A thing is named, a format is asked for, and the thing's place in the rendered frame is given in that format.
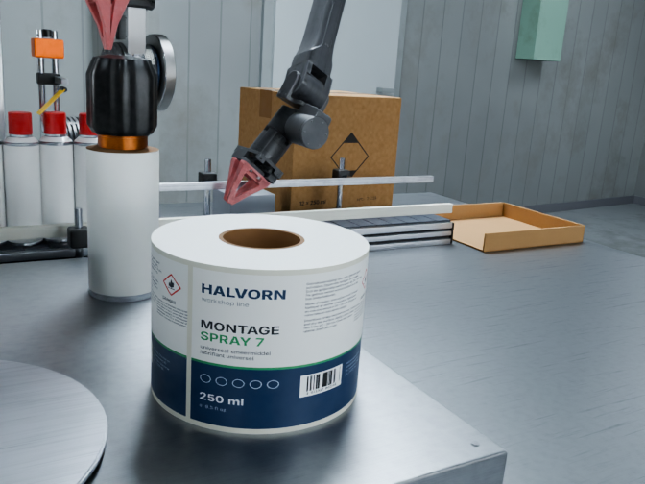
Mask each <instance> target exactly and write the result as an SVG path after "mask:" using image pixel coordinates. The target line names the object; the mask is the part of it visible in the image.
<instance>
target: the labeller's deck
mask: <svg viewBox="0 0 645 484"><path fill-rule="evenodd" d="M0 360H7V361H14V362H20V363H26V364H30V365H35V366H38V367H42V368H45V369H49V370H52V371H54V372H57V373H60V374H62V375H66V376H68V377H70V378H72V379H74V380H75V381H77V382H79V383H80V384H82V386H84V387H85V388H86V389H88V390H89V391H90V392H91V393H92V394H93V395H94V396H95V397H96V398H97V400H98V401H99V402H100V403H101V405H102V406H103V408H104V411H105V413H106V416H107V443H106V447H105V450H104V453H103V455H102V457H101V459H100V461H99V463H98V465H97V467H96V468H95V470H94V471H93V473H92V474H91V476H89V477H88V478H87V480H86V481H85V483H84V484H503V479H504V473H505V467H506V461H507V454H508V453H507V451H506V450H505V449H503V448H502V447H500V446H499V445H497V444H496V443H495V442H494V441H493V440H491V439H490V438H488V437H487V436H486V435H484V434H483V433H481V432H480V431H478V430H477V429H476V428H474V427H473V426H471V425H470V424H469V423H467V422H465V421H464V420H463V419H461V418H460V417H458V416H457V415H456V414H454V413H453V412H451V411H450V410H449V409H447V408H446V407H444V406H443V405H441V404H440V403H439V402H437V401H436V400H434V399H433V398H431V397H430V396H428V395H427V394H426V393H424V392H423V391H421V390H420V389H419V388H418V387H417V386H415V385H414V384H413V383H411V382H410V381H408V380H407V379H405V378H404V377H403V376H401V375H399V374H398V373H397V372H395V371H394V370H392V369H391V368H390V367H388V366H387V365H385V364H384V363H383V362H381V361H380V360H378V359H377V358H376V357H374V356H373V355H371V354H370V353H368V352H367V351H365V350H364V349H362V348H361V350H360V362H359V373H358V384H357V393H356V397H355V399H354V401H353V403H352V404H351V406H350V407H349V408H348V409H347V410H345V411H344V412H343V413H342V414H340V415H339V416H337V417H335V418H334V419H332V420H330V421H328V422H325V423H321V424H318V425H315V426H312V427H309V428H305V429H302V430H296V431H291V432H283V433H274V434H241V433H231V432H224V431H219V430H213V429H209V428H205V427H201V426H198V425H195V424H192V423H189V422H186V421H184V420H182V419H180V418H178V417H176V416H174V415H172V414H171V413H169V412H168V411H166V410H165V409H164V408H163V407H161V405H160V404H159V403H158V402H157V401H156V400H155V398H154V395H153V393H152V389H151V298H148V299H145V300H141V301H136V302H107V301H102V300H98V299H96V298H94V297H92V296H91V295H89V293H88V257H82V258H69V259H57V260H44V261H32V262H19V263H7V264H0Z"/></svg>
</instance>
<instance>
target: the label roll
mask: <svg viewBox="0 0 645 484"><path fill-rule="evenodd" d="M369 249H370V245H369V243H368V241H367V240H366V239H365V238H364V237H363V236H361V235H360V234H358V233H356V232H354V231H352V230H348V229H345V228H343V227H339V226H336V225H332V224H329V223H325V222H321V221H316V220H310V219H304V218H298V217H290V216H280V215H267V214H220V215H207V216H199V217H193V218H187V219H182V220H178V221H175V222H171V223H169V224H166V225H164V226H161V227H159V228H158V229H156V230H155V231H154V232H153V233H152V236H151V389H152V393H153V395H154V398H155V400H156V401H157V402H158V403H159V404H160V405H161V407H163V408H164V409H165V410H166V411H168V412H169V413H171V414H172V415H174V416H176V417H178V418H180V419H182V420H184V421H186V422H189V423H191V424H195V425H198V426H201V427H205V428H209V429H213V430H219V431H224V432H231V433H241V434H274V433H283V432H291V431H296V430H302V429H305V428H309V427H312V426H315V425H318V424H323V423H325V422H328V421H330V420H332V419H334V418H335V417H337V416H339V415H340V414H342V413H343V412H344V411H345V410H347V409H348V408H349V407H350V406H351V404H352V403H353V401H354V399H355V397H356V393H357V384H358V373H359V362H360V350H361V339H362V328H363V317H364V305H365V294H366V283H367V271H368V260H369Z"/></svg>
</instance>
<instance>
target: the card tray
mask: <svg viewBox="0 0 645 484"><path fill-rule="evenodd" d="M436 215H439V216H441V217H443V218H446V219H449V220H450V222H453V223H454V230H453V239H452V240H453V241H456V242H458V243H461V244H463V245H466V246H469V247H470V248H473V249H475V250H478V251H481V252H483V253H485V252H495V251H504V250H513V249H523V248H533V247H542V246H552V245H561V244H571V243H580V242H583V239H584V233H585V225H582V224H578V223H575V222H571V221H568V220H564V219H562V218H558V217H555V216H551V215H548V214H544V213H541V212H537V211H534V210H531V209H528V208H524V207H521V206H515V205H511V204H508V203H486V204H469V205H453V207H452V213H440V214H436Z"/></svg>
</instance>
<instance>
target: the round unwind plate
mask: <svg viewBox="0 0 645 484"><path fill-rule="evenodd" d="M107 438H108V421H107V416H106V413H105V411H104V408H103V406H102V405H101V403H100V402H99V401H98V400H97V398H96V397H95V396H94V395H93V394H92V393H91V392H90V391H89V390H88V389H86V388H85V387H84V386H82V384H80V383H79V382H77V381H75V380H74V379H72V378H70V377H68V376H66V375H62V374H60V373H57V372H54V371H52V370H49V369H45V368H42V367H38V366H35V365H30V364H26V363H20V362H14V361H7V360H0V484H84V483H85V481H86V480H87V479H88V477H89V476H91V474H92V473H93V471H94V470H95V468H96V467H97V465H98V463H99V461H100V459H101V457H102V455H103V453H104V450H105V447H106V443H107Z"/></svg>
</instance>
